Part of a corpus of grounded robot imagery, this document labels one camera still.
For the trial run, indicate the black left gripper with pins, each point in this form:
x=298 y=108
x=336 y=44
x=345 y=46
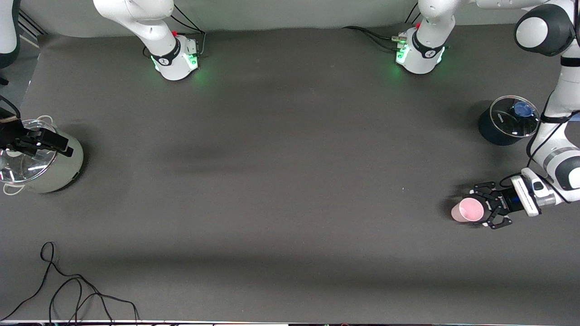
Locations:
x=504 y=201

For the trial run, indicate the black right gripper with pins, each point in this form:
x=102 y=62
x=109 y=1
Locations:
x=10 y=132

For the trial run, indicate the pink plastic cup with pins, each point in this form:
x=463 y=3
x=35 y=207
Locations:
x=466 y=210

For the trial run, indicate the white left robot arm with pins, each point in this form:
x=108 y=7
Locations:
x=430 y=27

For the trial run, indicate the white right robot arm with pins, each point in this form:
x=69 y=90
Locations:
x=149 y=22

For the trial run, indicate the glass lid with pale knob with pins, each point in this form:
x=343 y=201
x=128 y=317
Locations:
x=27 y=170

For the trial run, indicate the dark blue saucepan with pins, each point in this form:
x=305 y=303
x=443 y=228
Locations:
x=491 y=131

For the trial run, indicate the glass lid with blue knob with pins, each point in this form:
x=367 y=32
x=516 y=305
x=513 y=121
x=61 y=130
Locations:
x=523 y=108

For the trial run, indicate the grey metal rail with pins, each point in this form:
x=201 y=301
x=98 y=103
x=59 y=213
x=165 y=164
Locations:
x=31 y=28

